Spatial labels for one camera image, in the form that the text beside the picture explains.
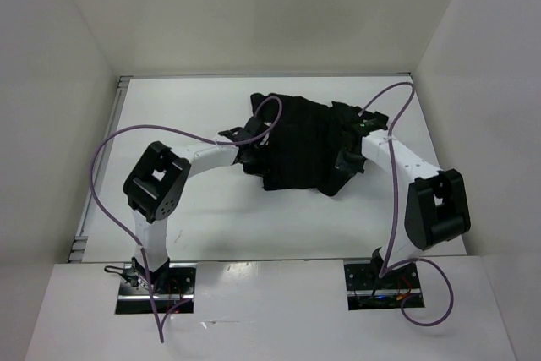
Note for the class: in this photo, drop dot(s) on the white front cover board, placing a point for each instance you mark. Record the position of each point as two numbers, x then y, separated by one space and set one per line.
293 310

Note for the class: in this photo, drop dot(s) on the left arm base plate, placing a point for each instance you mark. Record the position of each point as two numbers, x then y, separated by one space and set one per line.
173 290

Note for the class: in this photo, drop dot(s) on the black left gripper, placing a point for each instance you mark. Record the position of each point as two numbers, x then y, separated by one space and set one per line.
259 168

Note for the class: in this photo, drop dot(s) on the black pleated skirt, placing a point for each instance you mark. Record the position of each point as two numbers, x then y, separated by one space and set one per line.
304 144

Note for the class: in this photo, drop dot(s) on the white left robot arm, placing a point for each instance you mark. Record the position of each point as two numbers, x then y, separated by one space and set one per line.
155 186

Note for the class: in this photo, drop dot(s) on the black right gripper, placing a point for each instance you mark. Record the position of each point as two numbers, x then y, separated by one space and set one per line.
342 163

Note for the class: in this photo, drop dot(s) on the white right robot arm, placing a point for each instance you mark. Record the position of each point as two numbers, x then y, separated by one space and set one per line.
429 204

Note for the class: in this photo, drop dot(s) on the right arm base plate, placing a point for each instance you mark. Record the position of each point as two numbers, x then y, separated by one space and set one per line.
365 291

